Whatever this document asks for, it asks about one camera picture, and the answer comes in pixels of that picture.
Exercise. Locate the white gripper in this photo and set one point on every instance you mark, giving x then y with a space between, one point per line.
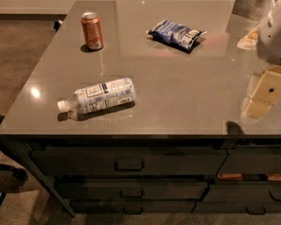
275 37

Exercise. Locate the clear plastic bottle blue label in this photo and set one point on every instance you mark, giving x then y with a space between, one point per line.
99 97

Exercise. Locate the red coke can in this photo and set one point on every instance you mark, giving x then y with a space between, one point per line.
91 27

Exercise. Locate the metal tray with snacks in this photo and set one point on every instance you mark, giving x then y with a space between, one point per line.
250 9

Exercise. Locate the blue chip bag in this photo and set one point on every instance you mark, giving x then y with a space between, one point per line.
175 35

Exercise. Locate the dark drawer cabinet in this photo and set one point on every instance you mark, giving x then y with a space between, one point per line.
134 177

